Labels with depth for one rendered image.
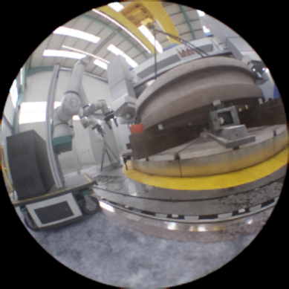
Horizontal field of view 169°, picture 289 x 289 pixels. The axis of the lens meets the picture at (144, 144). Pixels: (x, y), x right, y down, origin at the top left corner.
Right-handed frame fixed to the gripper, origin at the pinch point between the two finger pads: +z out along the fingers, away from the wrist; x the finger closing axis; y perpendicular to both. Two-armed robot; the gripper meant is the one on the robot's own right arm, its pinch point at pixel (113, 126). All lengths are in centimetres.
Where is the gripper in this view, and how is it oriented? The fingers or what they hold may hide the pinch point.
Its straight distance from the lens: 112.5
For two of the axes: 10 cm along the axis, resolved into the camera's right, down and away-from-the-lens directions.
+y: -4.7, 5.4, -7.0
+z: 3.8, 8.4, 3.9
